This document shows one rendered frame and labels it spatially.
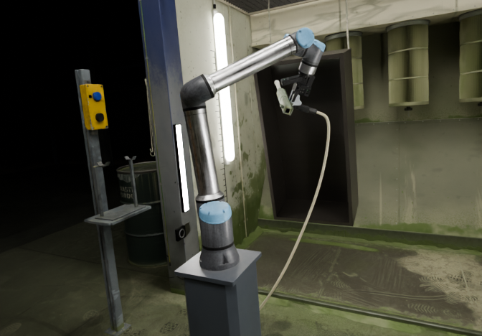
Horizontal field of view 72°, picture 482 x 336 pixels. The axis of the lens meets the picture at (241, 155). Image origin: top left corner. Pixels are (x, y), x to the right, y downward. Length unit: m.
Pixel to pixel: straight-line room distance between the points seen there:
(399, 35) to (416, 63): 0.28
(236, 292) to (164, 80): 1.46
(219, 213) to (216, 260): 0.21
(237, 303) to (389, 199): 2.19
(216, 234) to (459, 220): 2.36
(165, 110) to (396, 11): 2.13
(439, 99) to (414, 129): 0.35
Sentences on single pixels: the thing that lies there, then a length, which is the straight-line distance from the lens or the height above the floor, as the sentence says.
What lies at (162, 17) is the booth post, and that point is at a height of 1.99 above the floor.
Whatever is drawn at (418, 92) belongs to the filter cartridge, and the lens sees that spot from 3.33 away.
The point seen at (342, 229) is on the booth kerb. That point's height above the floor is 0.14.
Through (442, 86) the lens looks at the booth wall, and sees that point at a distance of 3.73.
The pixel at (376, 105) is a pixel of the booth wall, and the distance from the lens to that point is 3.73.
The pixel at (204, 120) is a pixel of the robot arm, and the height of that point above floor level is 1.31.
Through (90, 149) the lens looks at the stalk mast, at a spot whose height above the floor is 1.18.
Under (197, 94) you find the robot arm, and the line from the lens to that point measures 1.50.
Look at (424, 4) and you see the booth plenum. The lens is 3.36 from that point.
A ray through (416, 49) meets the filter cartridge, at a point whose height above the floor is 1.74.
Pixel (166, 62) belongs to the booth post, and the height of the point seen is 1.69.
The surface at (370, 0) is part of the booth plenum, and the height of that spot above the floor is 2.20.
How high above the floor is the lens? 1.35
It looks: 8 degrees down
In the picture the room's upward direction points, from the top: 4 degrees counter-clockwise
